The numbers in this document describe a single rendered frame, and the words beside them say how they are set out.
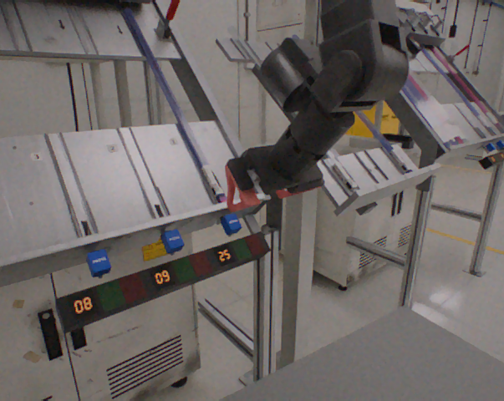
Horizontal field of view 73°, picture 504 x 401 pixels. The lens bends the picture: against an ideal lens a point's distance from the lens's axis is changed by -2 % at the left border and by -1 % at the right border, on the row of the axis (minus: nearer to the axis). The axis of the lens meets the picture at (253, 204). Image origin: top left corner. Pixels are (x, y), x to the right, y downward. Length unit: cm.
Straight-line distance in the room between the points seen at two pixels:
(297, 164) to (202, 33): 248
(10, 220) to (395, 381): 52
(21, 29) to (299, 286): 84
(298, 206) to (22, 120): 190
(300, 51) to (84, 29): 51
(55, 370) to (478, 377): 85
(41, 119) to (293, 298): 191
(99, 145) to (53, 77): 186
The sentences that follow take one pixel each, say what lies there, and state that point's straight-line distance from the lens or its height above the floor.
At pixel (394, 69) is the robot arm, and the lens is 38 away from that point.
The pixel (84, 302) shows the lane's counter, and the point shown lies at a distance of 51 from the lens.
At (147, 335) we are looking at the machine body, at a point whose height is 27.
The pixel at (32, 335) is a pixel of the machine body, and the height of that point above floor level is 41.
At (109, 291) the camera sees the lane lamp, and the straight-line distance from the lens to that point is 52.
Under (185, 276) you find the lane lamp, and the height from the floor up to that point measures 65.
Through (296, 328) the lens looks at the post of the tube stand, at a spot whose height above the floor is 25.
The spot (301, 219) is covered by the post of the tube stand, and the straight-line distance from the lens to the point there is 90.
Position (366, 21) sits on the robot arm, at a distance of 36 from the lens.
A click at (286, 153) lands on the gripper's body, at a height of 85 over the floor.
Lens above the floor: 92
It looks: 19 degrees down
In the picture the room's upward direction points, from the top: straight up
